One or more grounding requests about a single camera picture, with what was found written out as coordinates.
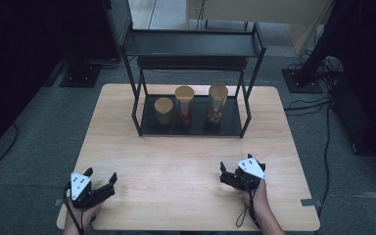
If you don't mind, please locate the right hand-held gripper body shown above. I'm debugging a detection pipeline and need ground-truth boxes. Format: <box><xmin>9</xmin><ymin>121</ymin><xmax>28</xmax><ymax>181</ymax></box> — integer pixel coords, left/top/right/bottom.
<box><xmin>219</xmin><ymin>157</ymin><xmax>268</xmax><ymax>192</ymax></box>

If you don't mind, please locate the black stand with square base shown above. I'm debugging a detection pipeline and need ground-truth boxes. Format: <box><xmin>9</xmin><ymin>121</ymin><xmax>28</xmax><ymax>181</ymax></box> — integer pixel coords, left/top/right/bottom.
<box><xmin>58</xmin><ymin>0</ymin><xmax>103</xmax><ymax>89</ymax></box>
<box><xmin>281</xmin><ymin>0</ymin><xmax>353</xmax><ymax>95</ymax></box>

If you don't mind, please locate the short glass jar wooden lid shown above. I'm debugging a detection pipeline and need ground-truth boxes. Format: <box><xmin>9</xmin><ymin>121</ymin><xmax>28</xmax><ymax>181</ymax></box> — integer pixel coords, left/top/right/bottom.
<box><xmin>153</xmin><ymin>96</ymin><xmax>174</xmax><ymax>126</ymax></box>

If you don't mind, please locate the person's right hand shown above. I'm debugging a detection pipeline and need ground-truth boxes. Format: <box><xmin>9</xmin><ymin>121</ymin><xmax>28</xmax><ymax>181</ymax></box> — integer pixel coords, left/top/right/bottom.
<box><xmin>239</xmin><ymin>178</ymin><xmax>271</xmax><ymax>213</ymax></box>

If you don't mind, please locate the thin black strap loop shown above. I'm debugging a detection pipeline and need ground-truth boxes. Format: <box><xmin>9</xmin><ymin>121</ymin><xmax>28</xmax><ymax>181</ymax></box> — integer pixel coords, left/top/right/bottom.
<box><xmin>235</xmin><ymin>209</ymin><xmax>251</xmax><ymax>229</ymax></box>

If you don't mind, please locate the person's left hand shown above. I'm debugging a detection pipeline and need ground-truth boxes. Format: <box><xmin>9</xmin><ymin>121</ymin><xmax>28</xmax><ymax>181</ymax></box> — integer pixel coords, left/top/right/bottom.
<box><xmin>62</xmin><ymin>199</ymin><xmax>105</xmax><ymax>235</ymax></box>

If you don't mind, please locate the right hand-held gripper cable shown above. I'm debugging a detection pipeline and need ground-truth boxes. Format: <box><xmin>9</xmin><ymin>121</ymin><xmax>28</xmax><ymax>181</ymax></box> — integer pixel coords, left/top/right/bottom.
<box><xmin>245</xmin><ymin>182</ymin><xmax>262</xmax><ymax>230</ymax></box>

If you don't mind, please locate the beige board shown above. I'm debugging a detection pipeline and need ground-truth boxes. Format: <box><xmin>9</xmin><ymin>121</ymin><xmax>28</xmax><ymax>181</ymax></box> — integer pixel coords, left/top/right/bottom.
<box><xmin>186</xmin><ymin>0</ymin><xmax>332</xmax><ymax>56</ymax></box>

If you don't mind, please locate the black metal shelf rack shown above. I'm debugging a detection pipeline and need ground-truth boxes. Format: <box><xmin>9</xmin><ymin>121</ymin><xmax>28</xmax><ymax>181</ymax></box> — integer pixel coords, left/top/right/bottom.
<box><xmin>120</xmin><ymin>22</ymin><xmax>267</xmax><ymax>139</ymax></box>

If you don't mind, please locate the slim jar with red contents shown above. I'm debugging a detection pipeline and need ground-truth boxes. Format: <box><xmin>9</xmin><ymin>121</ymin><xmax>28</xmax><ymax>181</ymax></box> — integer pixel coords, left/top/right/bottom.
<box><xmin>174</xmin><ymin>85</ymin><xmax>196</xmax><ymax>127</ymax></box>

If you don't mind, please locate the left hand-held gripper cable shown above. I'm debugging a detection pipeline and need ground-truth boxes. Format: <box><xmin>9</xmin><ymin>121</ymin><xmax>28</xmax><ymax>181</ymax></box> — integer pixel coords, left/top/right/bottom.
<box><xmin>62</xmin><ymin>182</ymin><xmax>86</xmax><ymax>235</ymax></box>

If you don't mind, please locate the hand-held gripper cable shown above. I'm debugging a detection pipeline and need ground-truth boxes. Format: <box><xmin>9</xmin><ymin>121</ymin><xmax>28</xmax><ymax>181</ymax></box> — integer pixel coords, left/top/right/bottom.
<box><xmin>62</xmin><ymin>182</ymin><xmax>86</xmax><ymax>235</ymax></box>
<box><xmin>245</xmin><ymin>182</ymin><xmax>262</xmax><ymax>230</ymax></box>

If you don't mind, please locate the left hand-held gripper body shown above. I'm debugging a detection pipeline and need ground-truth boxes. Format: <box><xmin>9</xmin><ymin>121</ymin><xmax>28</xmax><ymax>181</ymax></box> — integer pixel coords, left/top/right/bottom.
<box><xmin>67</xmin><ymin>171</ymin><xmax>118</xmax><ymax>210</ymax></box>

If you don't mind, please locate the wide glass jar wooden lid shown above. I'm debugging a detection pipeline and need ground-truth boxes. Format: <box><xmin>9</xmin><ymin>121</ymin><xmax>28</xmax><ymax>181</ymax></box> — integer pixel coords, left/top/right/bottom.
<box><xmin>207</xmin><ymin>83</ymin><xmax>230</xmax><ymax>125</ymax></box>

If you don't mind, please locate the long black floor cable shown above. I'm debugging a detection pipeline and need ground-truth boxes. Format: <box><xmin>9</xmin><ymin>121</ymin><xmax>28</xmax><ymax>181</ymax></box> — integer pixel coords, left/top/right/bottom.
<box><xmin>316</xmin><ymin>101</ymin><xmax>334</xmax><ymax>218</ymax></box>

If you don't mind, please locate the black box on floor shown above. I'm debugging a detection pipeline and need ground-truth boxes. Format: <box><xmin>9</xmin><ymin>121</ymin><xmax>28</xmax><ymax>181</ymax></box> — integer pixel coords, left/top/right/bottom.
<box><xmin>328</xmin><ymin>77</ymin><xmax>372</xmax><ymax>155</ymax></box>

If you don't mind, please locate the bundle of black floor cables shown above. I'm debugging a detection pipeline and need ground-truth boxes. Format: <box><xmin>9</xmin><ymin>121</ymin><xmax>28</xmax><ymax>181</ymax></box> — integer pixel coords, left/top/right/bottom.
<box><xmin>283</xmin><ymin>28</ymin><xmax>346</xmax><ymax>117</ymax></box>

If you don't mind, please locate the curved black floor cable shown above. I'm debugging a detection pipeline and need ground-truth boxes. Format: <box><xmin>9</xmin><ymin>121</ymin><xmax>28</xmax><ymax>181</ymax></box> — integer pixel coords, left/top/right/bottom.
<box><xmin>0</xmin><ymin>121</ymin><xmax>20</xmax><ymax>178</ymax></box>

